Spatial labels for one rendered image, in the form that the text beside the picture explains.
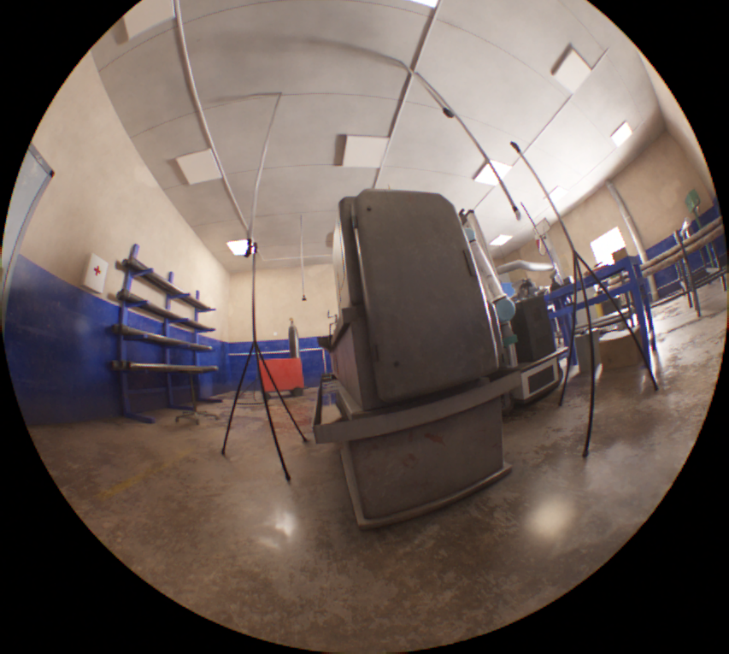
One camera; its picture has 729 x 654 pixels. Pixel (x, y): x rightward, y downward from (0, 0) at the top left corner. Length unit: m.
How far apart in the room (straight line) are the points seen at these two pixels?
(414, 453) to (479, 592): 0.53
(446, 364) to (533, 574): 0.73
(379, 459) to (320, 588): 0.49
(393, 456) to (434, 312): 0.50
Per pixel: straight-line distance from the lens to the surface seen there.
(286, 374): 4.62
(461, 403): 0.84
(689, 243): 3.50
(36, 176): 2.93
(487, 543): 0.85
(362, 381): 0.77
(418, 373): 0.71
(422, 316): 0.73
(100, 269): 3.11
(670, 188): 7.63
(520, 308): 2.01
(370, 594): 0.76
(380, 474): 0.84
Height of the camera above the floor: 0.66
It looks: 17 degrees up
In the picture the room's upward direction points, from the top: 8 degrees counter-clockwise
